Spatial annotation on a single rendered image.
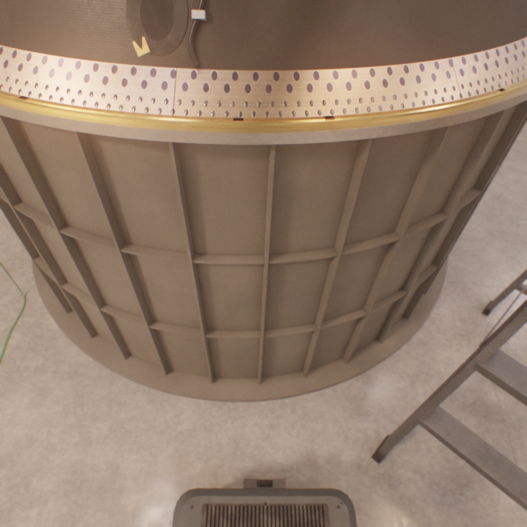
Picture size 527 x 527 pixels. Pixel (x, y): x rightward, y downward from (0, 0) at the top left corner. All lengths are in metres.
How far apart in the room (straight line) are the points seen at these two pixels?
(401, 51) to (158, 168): 0.53
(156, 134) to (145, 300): 0.66
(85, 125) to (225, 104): 0.26
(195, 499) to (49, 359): 0.94
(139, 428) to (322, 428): 0.70
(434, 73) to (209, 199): 0.53
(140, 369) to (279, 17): 1.38
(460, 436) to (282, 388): 0.66
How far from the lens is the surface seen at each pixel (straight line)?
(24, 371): 1.93
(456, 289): 2.18
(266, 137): 0.73
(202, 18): 0.77
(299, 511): 1.28
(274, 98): 0.75
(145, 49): 0.80
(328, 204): 0.92
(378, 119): 0.79
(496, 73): 1.03
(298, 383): 1.65
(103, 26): 0.84
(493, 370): 1.20
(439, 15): 0.92
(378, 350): 1.79
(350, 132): 0.76
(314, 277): 1.12
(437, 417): 1.42
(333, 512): 1.30
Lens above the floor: 1.53
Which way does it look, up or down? 49 degrees down
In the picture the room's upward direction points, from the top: 3 degrees clockwise
